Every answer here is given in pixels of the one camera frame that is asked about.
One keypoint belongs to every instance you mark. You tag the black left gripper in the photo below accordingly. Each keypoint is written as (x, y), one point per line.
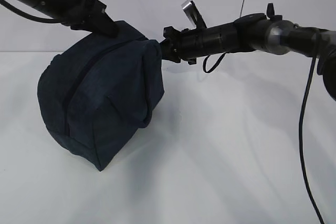
(89, 15)

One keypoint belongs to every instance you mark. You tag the dark navy fabric bag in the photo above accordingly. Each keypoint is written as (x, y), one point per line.
(94, 96)

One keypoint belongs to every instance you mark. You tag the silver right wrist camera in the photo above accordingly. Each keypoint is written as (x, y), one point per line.
(193, 14)

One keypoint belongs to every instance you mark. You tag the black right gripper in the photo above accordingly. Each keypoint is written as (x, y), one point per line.
(185, 45)

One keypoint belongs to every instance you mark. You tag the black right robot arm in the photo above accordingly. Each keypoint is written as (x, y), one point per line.
(265, 32)

